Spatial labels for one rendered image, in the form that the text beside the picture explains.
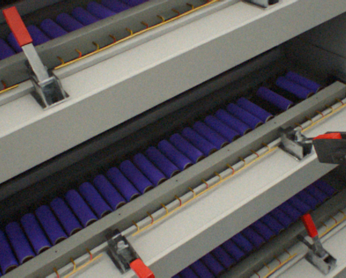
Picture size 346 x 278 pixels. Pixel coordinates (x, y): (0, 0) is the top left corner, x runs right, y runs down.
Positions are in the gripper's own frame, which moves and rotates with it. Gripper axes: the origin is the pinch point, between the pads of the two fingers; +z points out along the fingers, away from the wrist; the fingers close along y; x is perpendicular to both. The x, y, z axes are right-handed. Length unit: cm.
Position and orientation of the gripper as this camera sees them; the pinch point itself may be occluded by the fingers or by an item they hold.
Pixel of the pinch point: (344, 147)
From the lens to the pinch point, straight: 54.1
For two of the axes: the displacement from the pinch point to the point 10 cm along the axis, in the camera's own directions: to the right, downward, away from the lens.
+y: 8.3, -4.5, 3.4
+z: -4.0, -0.3, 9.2
